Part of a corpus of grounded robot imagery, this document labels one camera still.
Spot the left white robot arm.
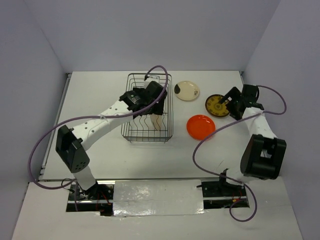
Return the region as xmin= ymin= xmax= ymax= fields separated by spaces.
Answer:
xmin=55 ymin=80 xmax=167 ymax=200

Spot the cream plate with black mark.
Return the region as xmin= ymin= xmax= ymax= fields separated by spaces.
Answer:
xmin=174 ymin=80 xmax=200 ymax=102

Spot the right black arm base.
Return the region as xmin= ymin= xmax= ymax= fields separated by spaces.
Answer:
xmin=196 ymin=176 xmax=247 ymax=199

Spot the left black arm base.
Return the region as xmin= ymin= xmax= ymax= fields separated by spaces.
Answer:
xmin=66 ymin=183 xmax=115 ymax=217

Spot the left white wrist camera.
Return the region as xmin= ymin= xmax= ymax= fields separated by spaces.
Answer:
xmin=143 ymin=74 xmax=160 ymax=89

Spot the left aluminium table rail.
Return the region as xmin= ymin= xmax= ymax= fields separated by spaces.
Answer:
xmin=37 ymin=72 xmax=72 ymax=181

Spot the cream white plate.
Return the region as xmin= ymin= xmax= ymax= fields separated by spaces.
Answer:
xmin=150 ymin=114 xmax=162 ymax=131

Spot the wire dish rack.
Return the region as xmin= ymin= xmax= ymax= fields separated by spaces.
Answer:
xmin=121 ymin=73 xmax=174 ymax=144

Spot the brown patterned plate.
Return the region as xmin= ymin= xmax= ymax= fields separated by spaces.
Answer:
xmin=205 ymin=94 xmax=230 ymax=118

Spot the silver foil tape panel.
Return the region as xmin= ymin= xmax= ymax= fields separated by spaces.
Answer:
xmin=112 ymin=179 xmax=205 ymax=217

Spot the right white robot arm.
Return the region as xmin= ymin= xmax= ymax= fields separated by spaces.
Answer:
xmin=217 ymin=84 xmax=287 ymax=196

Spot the orange plastic plate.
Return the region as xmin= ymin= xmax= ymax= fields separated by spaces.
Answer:
xmin=186 ymin=114 xmax=216 ymax=141

